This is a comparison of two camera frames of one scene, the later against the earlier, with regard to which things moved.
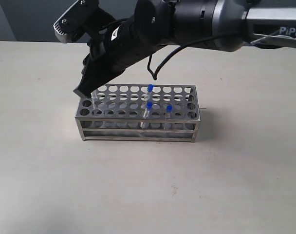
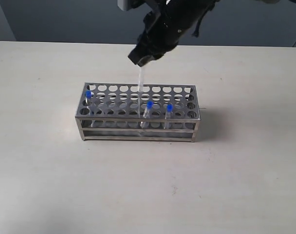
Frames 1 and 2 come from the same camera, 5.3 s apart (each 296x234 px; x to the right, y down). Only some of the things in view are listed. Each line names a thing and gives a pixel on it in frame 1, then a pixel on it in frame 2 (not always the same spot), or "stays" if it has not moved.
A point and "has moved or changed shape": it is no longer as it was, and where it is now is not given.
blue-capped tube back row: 150,87 to 140,83
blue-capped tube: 168,117 stays
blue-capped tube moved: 94,96 has moved or changed shape
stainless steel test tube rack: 139,111 stays
